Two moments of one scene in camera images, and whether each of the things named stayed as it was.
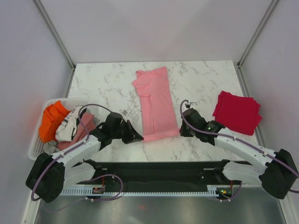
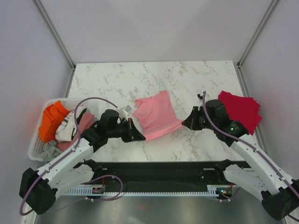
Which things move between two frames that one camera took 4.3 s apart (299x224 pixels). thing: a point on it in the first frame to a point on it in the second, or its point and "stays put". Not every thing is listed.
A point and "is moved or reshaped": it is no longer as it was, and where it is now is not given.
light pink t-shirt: [158, 113] is moved or reshaped
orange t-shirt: [53, 115] stays put
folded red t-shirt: [238, 113] stays put
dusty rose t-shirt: [85, 125] stays put
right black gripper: [182, 131] to [191, 122]
